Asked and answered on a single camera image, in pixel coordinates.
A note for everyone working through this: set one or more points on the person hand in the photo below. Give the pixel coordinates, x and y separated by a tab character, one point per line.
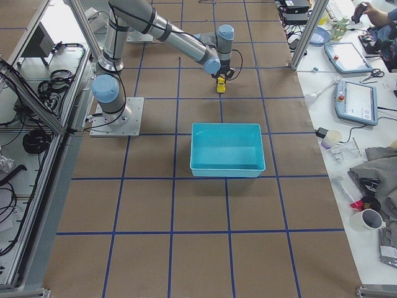
377	17

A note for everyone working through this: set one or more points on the black scissors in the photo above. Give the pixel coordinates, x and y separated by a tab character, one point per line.
376	73

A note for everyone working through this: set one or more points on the yellow beetle toy car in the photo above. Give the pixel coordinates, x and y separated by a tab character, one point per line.
220	85

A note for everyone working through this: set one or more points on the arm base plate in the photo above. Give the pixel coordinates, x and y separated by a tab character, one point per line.
126	123
135	36

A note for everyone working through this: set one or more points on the blue plate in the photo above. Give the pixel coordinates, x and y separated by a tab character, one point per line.
319	37

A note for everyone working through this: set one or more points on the teach pendant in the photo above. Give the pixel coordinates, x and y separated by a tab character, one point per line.
356	102
346	58

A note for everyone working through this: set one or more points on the light blue plastic bin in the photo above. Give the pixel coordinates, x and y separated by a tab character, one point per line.
226	150

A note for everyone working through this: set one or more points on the teach pendant near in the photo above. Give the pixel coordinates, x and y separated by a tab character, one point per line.
356	102

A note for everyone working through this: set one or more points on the aluminium frame post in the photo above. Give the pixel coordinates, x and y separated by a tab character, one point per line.
316	15

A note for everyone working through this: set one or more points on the white mug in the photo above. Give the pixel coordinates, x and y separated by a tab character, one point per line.
367	219

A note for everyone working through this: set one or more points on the grey cloth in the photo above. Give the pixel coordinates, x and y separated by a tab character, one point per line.
380	166

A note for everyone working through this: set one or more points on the teach pendant far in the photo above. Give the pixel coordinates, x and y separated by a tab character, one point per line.
346	58

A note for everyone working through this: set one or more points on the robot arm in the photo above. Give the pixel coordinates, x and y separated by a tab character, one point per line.
211	50

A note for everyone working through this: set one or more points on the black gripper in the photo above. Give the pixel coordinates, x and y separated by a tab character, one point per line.
221	74

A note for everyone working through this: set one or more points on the white paper cup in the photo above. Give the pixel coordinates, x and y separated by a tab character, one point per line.
331	139

